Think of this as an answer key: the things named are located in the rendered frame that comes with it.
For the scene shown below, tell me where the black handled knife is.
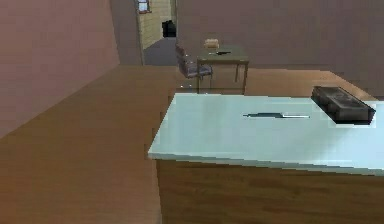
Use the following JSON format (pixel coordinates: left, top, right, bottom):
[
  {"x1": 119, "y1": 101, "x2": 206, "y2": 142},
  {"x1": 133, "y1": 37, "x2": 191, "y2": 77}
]
[{"x1": 242, "y1": 112, "x2": 311, "y2": 120}]

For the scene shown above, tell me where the red framed window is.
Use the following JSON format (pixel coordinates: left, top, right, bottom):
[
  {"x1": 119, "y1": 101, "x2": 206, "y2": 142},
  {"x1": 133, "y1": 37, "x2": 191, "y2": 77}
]
[{"x1": 135, "y1": 0, "x2": 152, "y2": 15}]

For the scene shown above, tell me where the green top wooden table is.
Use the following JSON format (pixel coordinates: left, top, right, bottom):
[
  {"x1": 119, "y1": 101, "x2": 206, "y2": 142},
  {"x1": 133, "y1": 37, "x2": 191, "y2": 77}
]
[{"x1": 196, "y1": 44, "x2": 250, "y2": 96}]

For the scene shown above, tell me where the black box shape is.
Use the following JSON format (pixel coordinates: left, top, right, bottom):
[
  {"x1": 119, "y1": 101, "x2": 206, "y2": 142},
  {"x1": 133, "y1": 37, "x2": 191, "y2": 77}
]
[{"x1": 161, "y1": 19, "x2": 177, "y2": 38}]

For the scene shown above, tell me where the black toaster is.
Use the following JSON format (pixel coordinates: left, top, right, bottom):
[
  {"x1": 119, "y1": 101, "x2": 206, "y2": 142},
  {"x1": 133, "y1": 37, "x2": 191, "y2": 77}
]
[{"x1": 310, "y1": 85, "x2": 377, "y2": 126}]

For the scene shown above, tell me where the grey purple chair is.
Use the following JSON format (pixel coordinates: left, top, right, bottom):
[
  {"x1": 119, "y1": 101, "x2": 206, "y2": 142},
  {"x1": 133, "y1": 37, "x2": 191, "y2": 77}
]
[{"x1": 175, "y1": 43, "x2": 214, "y2": 88}]

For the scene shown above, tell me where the pale blue top counter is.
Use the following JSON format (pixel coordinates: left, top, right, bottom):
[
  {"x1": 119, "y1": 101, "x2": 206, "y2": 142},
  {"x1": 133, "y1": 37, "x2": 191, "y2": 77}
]
[{"x1": 147, "y1": 92, "x2": 384, "y2": 224}]

